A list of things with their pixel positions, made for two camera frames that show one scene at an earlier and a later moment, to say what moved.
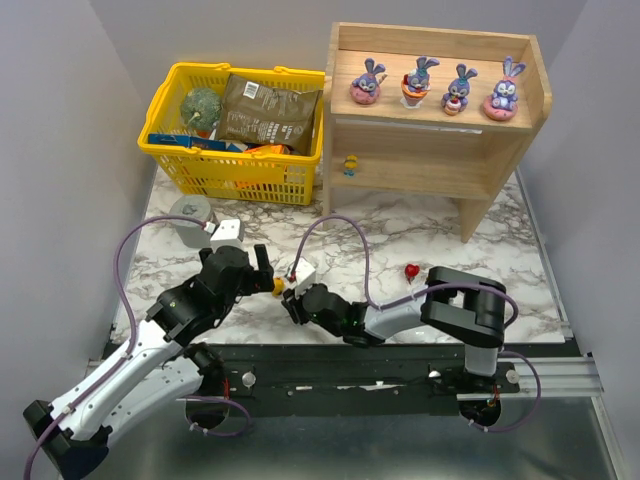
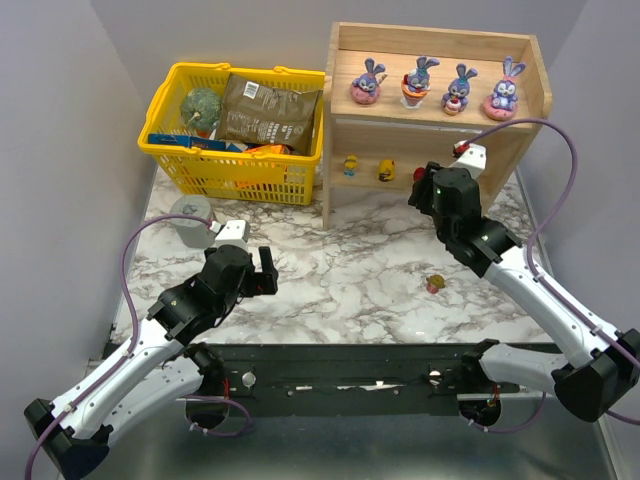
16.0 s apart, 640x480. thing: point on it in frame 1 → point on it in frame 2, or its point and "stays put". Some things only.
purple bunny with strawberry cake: (456, 99) stays put
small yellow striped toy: (350, 164) stays put
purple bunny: (365, 88) stays put
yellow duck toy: (279, 286) → (386, 170)
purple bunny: (502, 105) stays put
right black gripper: (292, 306) → (420, 187)
